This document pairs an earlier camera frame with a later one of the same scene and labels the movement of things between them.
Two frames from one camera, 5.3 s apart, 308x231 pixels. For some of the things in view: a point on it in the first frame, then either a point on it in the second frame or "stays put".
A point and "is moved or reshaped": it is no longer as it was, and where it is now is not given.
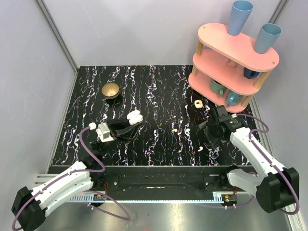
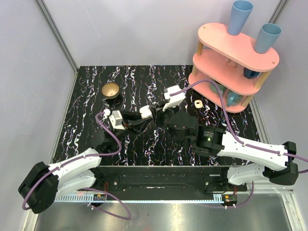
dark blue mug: x=250 y=74 stays put
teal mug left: x=217 y=88 stays put
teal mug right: x=233 y=99 stays put
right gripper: x=213 y=142 → x=158 y=113
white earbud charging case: x=134 y=117 is moved or reshaped
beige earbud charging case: x=198 y=103 stays put
